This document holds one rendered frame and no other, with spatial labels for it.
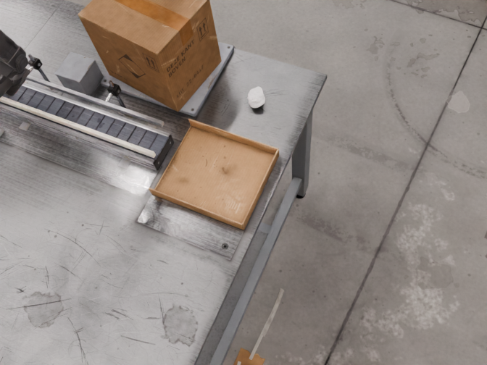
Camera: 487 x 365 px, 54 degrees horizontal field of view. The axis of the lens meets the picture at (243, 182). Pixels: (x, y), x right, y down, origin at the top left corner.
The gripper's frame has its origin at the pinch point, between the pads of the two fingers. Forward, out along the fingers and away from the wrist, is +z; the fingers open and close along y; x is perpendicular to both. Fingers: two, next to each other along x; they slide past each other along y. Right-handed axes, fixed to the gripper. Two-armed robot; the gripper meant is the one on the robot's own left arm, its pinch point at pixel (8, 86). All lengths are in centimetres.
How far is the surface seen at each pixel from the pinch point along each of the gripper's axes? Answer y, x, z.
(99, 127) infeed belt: -0.1, 28.6, -16.4
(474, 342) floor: -7, 192, -37
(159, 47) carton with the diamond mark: -18, 28, -47
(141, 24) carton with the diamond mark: -23, 21, -41
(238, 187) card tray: 1, 68, -43
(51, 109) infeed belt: 0.1, 14.2, -4.6
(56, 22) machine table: -35.9, -2.6, 15.4
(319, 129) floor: -79, 121, 21
